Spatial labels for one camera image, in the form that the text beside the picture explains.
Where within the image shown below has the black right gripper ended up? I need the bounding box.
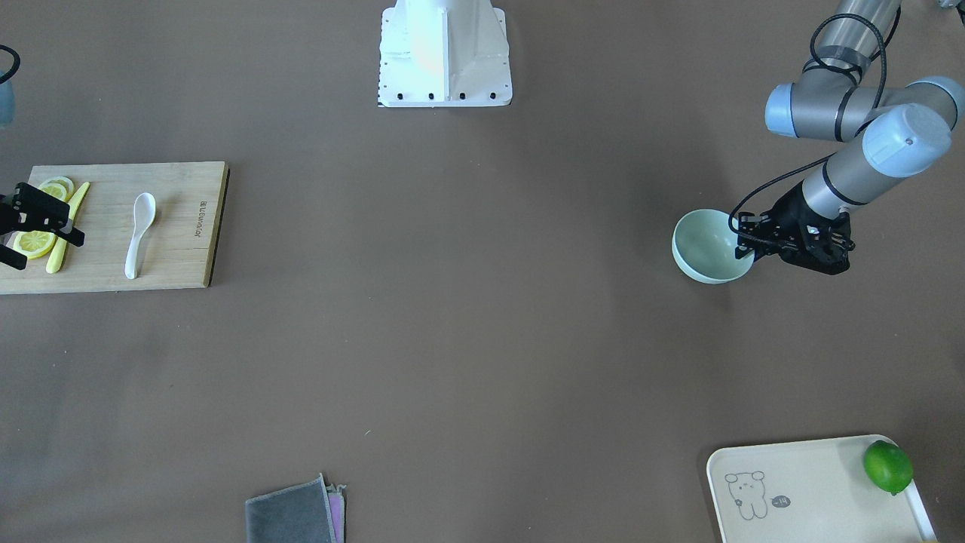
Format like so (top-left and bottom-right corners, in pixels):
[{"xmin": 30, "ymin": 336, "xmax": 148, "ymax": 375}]
[{"xmin": 0, "ymin": 183, "xmax": 85, "ymax": 269}]

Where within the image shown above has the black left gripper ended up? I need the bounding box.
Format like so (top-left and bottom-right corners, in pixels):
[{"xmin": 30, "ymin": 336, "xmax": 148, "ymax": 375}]
[{"xmin": 734, "ymin": 183, "xmax": 855, "ymax": 275}]

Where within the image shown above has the pale green bowl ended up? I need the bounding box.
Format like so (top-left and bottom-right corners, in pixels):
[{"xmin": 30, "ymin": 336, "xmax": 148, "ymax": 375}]
[{"xmin": 671, "ymin": 209, "xmax": 755, "ymax": 284}]

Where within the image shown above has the white ceramic spoon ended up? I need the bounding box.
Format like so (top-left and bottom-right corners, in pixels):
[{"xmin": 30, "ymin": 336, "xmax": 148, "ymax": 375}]
[{"xmin": 124, "ymin": 192, "xmax": 158, "ymax": 281}]

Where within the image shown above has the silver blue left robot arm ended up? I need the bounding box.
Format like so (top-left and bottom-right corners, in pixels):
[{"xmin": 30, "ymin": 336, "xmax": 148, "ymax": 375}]
[{"xmin": 728, "ymin": 1, "xmax": 963, "ymax": 275}]

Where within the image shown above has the lemon slice large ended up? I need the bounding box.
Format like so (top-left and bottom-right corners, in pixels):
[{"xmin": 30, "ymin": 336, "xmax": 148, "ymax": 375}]
[{"xmin": 11, "ymin": 231, "xmax": 59, "ymax": 260}]

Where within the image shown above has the yellow plastic knife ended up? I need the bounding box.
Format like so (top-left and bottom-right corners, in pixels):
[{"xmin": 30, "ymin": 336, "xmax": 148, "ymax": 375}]
[{"xmin": 46, "ymin": 182, "xmax": 91, "ymax": 275}]

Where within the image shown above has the lemon slice small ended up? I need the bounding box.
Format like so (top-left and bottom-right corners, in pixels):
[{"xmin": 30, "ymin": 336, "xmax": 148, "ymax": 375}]
[{"xmin": 38, "ymin": 176, "xmax": 75, "ymax": 202}]

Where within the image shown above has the wooden cutting board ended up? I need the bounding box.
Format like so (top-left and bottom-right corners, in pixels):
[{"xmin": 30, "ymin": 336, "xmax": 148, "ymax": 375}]
[{"xmin": 1, "ymin": 161, "xmax": 230, "ymax": 295}]

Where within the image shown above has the cream tray with bear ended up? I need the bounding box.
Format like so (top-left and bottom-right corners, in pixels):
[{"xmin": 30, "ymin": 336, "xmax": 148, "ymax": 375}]
[{"xmin": 706, "ymin": 435, "xmax": 937, "ymax": 542}]

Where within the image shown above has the green lime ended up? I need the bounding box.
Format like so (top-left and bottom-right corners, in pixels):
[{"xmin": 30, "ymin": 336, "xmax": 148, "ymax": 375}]
[{"xmin": 862, "ymin": 440, "xmax": 914, "ymax": 495}]

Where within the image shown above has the grey folded cloth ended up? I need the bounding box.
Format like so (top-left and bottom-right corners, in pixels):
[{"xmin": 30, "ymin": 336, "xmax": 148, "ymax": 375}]
[{"xmin": 244, "ymin": 474, "xmax": 342, "ymax": 542}]

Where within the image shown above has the pink cloth underneath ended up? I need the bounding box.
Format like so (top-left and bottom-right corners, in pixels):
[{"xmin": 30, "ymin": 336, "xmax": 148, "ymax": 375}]
[{"xmin": 326, "ymin": 485, "xmax": 347, "ymax": 543}]

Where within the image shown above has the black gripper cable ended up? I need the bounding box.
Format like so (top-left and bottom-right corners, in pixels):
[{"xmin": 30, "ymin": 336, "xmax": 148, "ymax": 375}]
[{"xmin": 728, "ymin": 13, "xmax": 902, "ymax": 235}]

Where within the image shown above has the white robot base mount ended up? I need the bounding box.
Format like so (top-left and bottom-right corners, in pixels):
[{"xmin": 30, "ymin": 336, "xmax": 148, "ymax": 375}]
[{"xmin": 377, "ymin": 1, "xmax": 513, "ymax": 108}]

